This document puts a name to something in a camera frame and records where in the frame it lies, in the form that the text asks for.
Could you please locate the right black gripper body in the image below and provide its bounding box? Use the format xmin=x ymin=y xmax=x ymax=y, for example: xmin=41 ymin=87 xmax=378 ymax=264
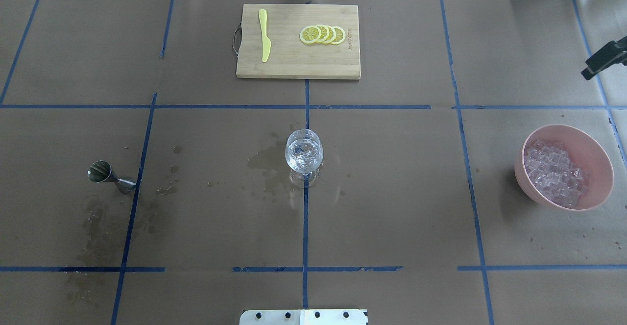
xmin=607 ymin=36 xmax=627 ymax=67

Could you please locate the steel jigger measuring cup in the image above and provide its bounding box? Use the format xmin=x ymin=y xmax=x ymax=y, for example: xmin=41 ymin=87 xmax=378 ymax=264
xmin=87 ymin=160 xmax=137 ymax=195

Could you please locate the yellow plastic knife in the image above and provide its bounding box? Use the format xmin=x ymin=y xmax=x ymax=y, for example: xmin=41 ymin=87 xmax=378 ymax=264
xmin=258 ymin=9 xmax=271 ymax=62

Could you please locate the bamboo cutting board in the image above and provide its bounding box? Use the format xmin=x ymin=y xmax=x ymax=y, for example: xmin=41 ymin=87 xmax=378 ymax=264
xmin=237 ymin=3 xmax=361 ymax=81

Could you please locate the pile of clear ice cubes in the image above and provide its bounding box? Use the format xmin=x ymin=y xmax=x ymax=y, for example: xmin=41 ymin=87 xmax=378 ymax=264
xmin=524 ymin=140 xmax=589 ymax=208

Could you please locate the lemon slice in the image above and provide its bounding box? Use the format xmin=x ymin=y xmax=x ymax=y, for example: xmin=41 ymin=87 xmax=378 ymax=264
xmin=299 ymin=25 xmax=322 ymax=44
xmin=331 ymin=26 xmax=346 ymax=45
xmin=322 ymin=25 xmax=337 ymax=44
xmin=316 ymin=25 xmax=331 ymax=44

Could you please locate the pink bowl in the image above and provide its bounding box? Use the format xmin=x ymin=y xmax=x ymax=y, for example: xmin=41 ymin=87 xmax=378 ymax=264
xmin=514 ymin=124 xmax=614 ymax=212

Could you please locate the clear wine glass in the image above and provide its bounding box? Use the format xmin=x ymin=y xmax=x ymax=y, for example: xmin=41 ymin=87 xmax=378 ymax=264
xmin=284 ymin=129 xmax=323 ymax=189

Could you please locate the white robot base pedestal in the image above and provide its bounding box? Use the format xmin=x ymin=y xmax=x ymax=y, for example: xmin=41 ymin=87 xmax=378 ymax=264
xmin=239 ymin=308 xmax=369 ymax=325

